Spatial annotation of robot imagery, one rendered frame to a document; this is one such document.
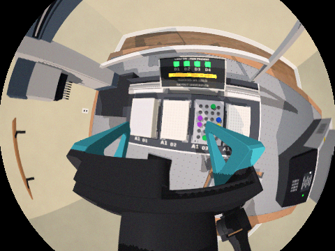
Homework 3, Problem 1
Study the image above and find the black flat rectangular pad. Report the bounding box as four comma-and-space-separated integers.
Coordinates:
147, 154, 172, 166

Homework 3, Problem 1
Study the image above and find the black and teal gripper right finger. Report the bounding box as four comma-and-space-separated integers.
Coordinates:
205, 121, 265, 185

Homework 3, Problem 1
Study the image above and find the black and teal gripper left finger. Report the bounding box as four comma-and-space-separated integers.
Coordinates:
71, 121, 131, 158

